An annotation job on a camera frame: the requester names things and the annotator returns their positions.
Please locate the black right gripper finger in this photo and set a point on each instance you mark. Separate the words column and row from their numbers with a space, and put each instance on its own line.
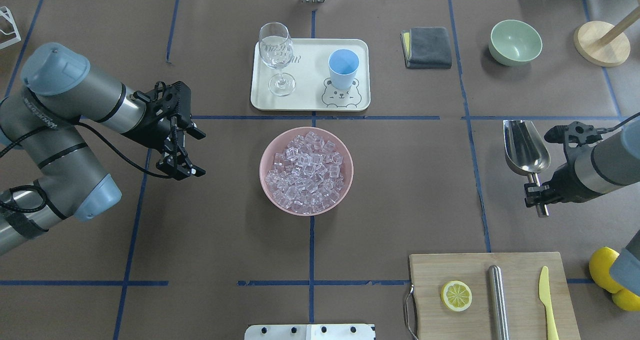
column 535, row 194

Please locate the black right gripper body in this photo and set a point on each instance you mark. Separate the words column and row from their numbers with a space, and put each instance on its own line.
column 561, row 181

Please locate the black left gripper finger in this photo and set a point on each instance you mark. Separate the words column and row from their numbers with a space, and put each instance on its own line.
column 193, row 131
column 178, row 167

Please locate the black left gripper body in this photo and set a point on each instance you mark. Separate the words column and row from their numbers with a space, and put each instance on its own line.
column 151, row 132

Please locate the stainless steel ice scoop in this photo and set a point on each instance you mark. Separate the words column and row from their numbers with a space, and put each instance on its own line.
column 525, row 153

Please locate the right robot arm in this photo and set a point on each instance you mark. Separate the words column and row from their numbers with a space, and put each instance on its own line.
column 598, row 161

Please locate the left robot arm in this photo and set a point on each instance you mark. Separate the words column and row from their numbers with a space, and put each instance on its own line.
column 60, row 87

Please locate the pile of clear ice cubes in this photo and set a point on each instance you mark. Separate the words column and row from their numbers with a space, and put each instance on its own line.
column 306, row 172

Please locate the light blue plastic cup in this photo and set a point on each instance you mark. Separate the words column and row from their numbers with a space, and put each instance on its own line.
column 343, row 66

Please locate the yellow lemon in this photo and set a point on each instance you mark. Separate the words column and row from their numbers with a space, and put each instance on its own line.
column 600, row 264
column 626, row 300

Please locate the yellow plastic knife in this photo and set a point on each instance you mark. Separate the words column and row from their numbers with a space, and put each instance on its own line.
column 544, row 295

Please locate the clear wine glass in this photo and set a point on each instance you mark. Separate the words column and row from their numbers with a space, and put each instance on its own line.
column 276, row 51

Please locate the pink bowl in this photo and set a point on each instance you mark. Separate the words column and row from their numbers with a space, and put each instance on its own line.
column 306, row 170

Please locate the wooden cutting board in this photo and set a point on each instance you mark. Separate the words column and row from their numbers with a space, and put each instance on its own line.
column 525, row 313

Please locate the lemon half slice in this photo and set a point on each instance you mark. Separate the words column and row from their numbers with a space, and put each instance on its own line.
column 456, row 296

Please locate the white bear tray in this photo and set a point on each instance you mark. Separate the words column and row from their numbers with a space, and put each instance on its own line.
column 314, row 91

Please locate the wooden mug tree stand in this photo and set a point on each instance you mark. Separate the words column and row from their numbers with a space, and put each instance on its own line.
column 604, row 44

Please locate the green ceramic bowl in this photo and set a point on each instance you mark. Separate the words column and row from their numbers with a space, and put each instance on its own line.
column 514, row 43

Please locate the grey folded cloth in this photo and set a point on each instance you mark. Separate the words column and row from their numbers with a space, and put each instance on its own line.
column 426, row 48

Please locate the steel knife handle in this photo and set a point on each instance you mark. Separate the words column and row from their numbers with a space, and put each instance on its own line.
column 498, row 303

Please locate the white wire cup rack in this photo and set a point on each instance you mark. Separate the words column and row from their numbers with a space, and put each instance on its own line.
column 9, row 31

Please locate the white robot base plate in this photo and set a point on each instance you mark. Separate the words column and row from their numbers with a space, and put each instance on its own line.
column 331, row 331

